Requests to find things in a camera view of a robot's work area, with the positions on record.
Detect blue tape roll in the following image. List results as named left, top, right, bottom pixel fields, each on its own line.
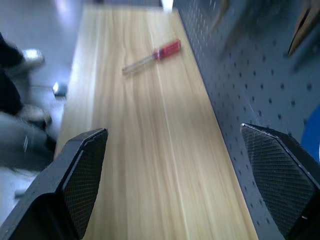
left=300, top=104, right=320, bottom=162

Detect red handled screwdriver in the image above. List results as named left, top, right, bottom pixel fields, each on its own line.
left=121, top=39, right=183, bottom=76

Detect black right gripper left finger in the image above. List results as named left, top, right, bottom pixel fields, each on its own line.
left=0, top=127, right=109, bottom=240

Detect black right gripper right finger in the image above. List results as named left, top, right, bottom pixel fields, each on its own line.
left=239, top=122, right=320, bottom=240

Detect red handled scissors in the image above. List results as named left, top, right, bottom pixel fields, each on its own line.
left=286, top=0, right=320, bottom=57

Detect grey perforated pegboard panel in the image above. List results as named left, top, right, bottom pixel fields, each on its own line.
left=172, top=0, right=320, bottom=240

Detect dark rounded shape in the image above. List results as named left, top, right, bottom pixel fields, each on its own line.
left=0, top=111, right=58, bottom=173

